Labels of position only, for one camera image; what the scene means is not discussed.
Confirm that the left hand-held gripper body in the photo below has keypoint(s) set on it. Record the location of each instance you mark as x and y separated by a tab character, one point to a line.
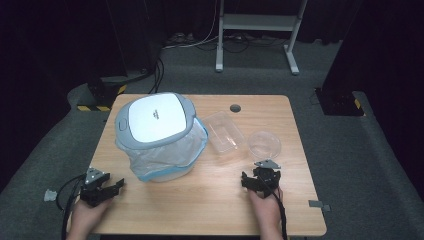
91	190

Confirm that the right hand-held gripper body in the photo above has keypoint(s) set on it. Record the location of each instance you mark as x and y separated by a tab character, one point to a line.
266	178

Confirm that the clear round plastic bowl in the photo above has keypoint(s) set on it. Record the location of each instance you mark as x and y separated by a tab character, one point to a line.
265	145

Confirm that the clear rectangular plastic container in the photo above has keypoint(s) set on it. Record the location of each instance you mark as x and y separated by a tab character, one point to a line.
223	133

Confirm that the translucent white trash bag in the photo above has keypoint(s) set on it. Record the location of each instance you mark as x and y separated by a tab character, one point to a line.
166	156

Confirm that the white and grey trash can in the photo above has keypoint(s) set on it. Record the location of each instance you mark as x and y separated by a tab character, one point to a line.
156	116

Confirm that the person's left hand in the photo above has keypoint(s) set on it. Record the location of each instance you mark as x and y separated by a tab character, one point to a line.
83	218

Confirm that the person's right hand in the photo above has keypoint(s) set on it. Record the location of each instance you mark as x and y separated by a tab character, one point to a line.
268	211

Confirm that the grey tape strip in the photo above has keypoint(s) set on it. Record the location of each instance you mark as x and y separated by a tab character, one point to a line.
316	204

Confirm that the black stand base hazard tape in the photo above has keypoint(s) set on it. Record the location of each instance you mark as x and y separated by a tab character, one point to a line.
100	91
336	103

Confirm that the black curtain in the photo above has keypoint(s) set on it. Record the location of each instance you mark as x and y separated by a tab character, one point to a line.
40	50
383	50

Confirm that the white metal stand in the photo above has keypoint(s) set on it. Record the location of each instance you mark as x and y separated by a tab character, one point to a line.
260	22

